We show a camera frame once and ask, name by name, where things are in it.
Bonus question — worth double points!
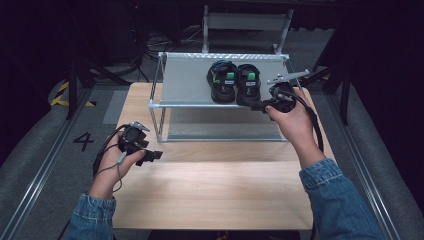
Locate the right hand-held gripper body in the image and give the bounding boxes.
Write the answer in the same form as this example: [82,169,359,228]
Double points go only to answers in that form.
[266,68,311,114]

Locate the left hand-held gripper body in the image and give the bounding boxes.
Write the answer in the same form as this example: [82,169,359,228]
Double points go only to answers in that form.
[117,120,152,156]

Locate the grey metal shoe rack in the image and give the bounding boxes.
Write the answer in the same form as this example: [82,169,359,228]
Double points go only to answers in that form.
[147,51,312,144]

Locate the person's right hand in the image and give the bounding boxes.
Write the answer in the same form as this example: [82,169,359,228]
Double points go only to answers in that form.
[264,87,324,152]

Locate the person's left hand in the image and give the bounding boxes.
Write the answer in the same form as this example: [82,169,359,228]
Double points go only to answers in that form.
[87,134,148,201]

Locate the black tripod stand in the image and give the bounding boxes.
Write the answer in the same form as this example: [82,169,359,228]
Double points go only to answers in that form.
[64,55,132,121]
[299,49,355,127]

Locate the grey left gripper cable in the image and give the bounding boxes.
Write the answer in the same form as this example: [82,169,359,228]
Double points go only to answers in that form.
[93,151,129,194]

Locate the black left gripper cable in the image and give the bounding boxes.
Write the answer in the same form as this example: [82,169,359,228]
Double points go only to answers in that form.
[92,123,130,178]

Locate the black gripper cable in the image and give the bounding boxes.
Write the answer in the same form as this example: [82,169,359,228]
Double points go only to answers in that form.
[92,123,130,178]
[277,89,325,155]

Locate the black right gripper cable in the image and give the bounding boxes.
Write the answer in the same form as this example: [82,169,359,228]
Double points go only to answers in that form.
[277,89,325,155]

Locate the metal floor rail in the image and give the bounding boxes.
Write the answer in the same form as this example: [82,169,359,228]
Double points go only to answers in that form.
[324,92,402,240]
[0,87,95,240]

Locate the grey metal frame stand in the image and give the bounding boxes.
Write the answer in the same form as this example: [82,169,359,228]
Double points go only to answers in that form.
[201,4,295,56]

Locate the bundle of floor cables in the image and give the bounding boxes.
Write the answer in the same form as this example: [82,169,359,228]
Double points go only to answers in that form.
[132,25,205,82]

